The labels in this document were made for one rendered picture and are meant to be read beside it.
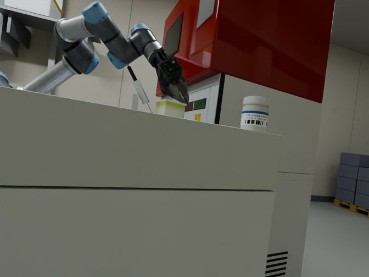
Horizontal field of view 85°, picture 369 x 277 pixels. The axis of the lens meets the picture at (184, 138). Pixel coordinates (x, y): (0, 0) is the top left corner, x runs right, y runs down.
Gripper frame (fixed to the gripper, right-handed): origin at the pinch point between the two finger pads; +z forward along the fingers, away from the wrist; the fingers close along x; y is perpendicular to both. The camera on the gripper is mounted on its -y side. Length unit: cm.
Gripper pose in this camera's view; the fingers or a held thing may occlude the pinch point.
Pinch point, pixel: (185, 101)
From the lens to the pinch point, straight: 74.2
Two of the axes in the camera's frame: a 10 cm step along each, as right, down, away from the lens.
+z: 5.3, 8.1, -2.5
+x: 8.4, -4.7, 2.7
